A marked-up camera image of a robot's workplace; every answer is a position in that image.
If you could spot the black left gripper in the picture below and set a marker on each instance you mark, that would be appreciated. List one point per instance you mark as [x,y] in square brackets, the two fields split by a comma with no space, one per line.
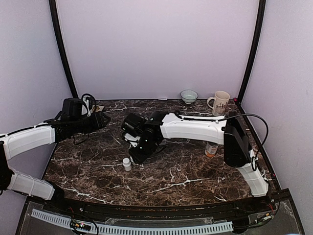
[98,122]

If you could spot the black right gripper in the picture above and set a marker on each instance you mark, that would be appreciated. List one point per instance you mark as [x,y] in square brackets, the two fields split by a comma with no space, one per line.
[138,158]

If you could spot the orange pill bottle grey cap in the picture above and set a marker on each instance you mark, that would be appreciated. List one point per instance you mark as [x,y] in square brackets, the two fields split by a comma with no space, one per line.
[211,149]

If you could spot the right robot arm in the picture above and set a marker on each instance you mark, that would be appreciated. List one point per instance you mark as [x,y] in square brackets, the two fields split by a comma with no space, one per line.
[146,134]

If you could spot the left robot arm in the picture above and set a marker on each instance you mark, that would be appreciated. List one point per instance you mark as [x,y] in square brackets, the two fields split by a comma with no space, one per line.
[77,116]

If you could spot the square floral ceramic plate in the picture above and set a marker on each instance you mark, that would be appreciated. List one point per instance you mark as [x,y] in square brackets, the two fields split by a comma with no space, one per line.
[99,108]

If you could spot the white pill bottle front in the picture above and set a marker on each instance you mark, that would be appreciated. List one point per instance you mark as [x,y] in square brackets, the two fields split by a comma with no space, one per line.
[127,164]

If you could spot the small teal patterned bowl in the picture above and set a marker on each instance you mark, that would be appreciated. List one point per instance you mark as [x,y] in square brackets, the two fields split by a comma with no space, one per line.
[188,96]

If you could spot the cream ceramic mug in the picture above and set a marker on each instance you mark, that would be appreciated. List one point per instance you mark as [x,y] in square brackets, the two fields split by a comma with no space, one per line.
[218,103]

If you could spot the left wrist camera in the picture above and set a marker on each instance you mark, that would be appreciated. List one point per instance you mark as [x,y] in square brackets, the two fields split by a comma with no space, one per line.
[89,104]

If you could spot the black left frame post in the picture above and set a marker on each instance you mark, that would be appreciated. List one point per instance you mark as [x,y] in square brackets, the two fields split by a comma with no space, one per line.
[61,47]

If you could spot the black frame post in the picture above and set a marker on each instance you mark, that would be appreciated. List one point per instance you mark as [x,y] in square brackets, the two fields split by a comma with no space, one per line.
[61,47]
[253,50]

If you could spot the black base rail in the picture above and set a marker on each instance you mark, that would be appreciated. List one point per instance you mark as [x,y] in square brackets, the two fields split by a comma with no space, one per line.
[224,210]

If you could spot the white slotted cable duct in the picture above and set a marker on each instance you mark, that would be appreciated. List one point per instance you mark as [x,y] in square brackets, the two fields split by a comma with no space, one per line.
[114,226]

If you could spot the black right frame post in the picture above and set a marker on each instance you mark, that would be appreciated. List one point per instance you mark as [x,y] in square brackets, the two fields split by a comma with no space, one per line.
[253,50]

